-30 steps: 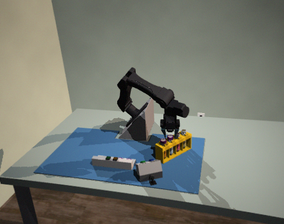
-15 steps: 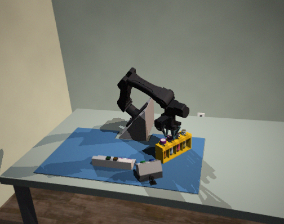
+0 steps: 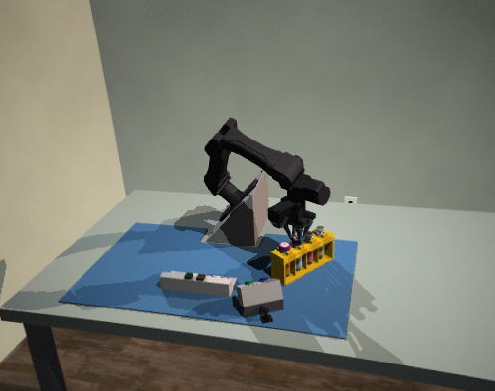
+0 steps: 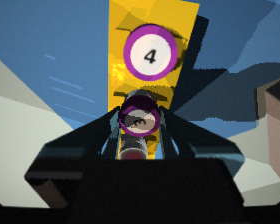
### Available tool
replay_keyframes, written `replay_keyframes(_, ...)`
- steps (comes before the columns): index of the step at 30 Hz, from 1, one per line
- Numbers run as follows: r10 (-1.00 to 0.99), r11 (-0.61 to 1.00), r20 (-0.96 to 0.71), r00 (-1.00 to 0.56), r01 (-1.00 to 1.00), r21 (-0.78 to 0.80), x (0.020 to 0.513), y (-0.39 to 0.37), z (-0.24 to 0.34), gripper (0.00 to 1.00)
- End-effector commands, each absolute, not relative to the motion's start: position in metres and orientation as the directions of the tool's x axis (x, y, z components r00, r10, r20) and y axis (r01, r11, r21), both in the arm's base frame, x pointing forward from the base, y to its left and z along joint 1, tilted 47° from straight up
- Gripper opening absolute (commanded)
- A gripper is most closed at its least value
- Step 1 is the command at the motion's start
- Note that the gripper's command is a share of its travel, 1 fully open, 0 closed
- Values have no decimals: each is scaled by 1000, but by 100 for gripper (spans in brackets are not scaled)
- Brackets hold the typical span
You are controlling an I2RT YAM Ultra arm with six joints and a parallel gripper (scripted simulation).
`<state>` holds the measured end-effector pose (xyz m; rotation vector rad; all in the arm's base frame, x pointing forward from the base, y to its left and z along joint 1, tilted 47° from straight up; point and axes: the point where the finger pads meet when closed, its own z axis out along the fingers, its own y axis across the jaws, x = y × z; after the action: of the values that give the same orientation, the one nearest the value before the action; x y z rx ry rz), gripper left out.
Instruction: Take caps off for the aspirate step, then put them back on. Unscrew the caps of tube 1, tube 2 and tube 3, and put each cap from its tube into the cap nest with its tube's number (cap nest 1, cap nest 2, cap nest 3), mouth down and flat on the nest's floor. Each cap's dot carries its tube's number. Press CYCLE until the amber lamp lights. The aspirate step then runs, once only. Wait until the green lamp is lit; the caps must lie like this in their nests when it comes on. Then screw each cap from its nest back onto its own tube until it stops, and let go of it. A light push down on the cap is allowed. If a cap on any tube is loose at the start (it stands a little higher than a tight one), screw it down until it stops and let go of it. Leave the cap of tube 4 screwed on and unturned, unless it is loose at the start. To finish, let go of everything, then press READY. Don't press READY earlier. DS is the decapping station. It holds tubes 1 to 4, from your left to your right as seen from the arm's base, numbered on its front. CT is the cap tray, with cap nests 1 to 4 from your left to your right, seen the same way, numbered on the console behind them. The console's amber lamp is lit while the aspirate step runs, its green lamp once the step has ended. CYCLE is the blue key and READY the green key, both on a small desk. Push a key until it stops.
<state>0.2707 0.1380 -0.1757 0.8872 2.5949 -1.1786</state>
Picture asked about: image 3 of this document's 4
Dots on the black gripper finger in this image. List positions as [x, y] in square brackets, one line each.
[299, 231]
[288, 231]

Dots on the blue flat mat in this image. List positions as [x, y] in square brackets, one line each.
[127, 277]

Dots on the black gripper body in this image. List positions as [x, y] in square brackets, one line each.
[304, 221]

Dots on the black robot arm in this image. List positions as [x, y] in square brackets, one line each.
[288, 170]

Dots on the grey key desk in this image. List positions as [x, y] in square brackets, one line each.
[260, 298]

